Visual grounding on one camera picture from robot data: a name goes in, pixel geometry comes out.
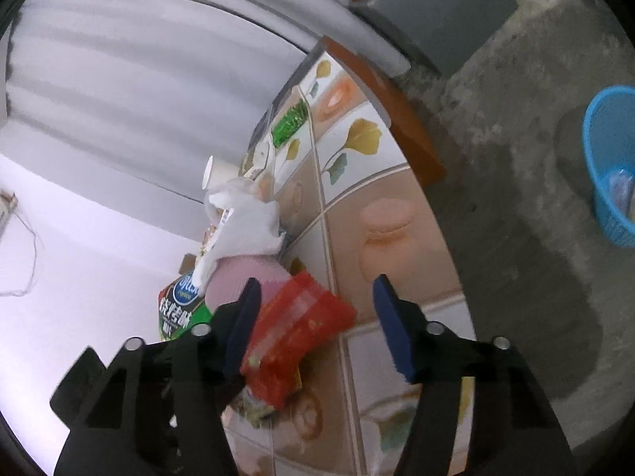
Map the small green snack packet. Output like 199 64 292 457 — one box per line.
272 100 308 147

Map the brown wooden table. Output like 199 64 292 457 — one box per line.
322 37 447 189

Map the green potato chips bag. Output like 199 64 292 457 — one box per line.
159 273 214 343

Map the red snack packet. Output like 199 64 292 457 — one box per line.
239 272 359 411

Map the white crumpled plastic bag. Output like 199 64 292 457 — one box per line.
192 178 283 283

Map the thin dark wire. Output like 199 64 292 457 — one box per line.
0 191 43 298

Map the grey curtain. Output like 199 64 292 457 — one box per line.
5 0 323 209

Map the ginkgo-patterned tablecloth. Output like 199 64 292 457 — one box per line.
218 52 477 476

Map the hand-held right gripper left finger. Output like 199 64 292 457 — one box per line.
50 278 263 476

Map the white paper cup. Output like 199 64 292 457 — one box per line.
202 156 239 192

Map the grey cabinet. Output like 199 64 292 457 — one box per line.
350 0 519 77

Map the pink packet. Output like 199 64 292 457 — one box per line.
203 255 293 318

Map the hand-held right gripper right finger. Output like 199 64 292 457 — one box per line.
372 274 579 476

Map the blue plastic basket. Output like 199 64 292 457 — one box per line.
583 86 635 248

